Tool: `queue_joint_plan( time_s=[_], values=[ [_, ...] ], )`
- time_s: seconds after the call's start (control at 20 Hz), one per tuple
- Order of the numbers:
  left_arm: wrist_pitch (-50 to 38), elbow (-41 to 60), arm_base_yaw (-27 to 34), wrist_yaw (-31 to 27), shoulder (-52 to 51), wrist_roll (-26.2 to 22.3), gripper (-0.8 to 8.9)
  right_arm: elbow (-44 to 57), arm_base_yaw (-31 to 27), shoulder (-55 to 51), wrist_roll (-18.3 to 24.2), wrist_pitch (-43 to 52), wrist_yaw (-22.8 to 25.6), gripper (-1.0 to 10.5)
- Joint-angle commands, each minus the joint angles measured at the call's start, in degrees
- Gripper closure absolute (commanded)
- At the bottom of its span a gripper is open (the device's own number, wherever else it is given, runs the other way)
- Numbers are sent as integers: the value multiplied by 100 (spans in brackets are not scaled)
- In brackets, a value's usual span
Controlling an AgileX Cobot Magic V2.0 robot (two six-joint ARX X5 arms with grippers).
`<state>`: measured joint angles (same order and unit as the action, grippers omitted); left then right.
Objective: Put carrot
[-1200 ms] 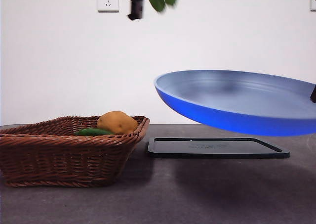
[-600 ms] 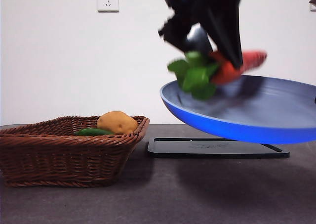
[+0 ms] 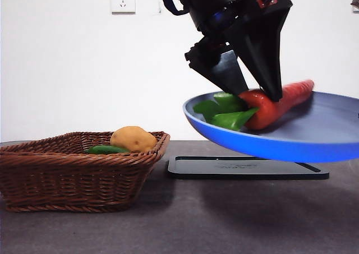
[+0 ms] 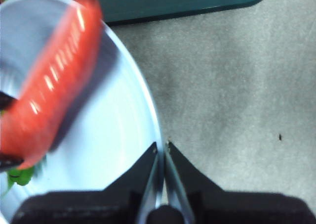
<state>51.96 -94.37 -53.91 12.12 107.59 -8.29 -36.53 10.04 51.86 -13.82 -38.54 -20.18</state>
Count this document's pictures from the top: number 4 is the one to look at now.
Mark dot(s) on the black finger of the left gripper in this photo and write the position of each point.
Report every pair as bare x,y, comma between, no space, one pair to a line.
8,162
6,101

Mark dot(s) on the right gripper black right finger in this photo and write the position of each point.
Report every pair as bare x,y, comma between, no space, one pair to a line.
234,209

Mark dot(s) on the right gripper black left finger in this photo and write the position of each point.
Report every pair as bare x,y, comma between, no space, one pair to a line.
98,206

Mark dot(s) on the orange carrot with green leaves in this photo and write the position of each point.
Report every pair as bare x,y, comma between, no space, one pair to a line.
56,73

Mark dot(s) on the blue round plate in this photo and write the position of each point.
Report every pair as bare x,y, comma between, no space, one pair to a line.
111,115

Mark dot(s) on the black rectangular tray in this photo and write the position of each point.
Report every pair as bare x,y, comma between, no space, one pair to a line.
172,1

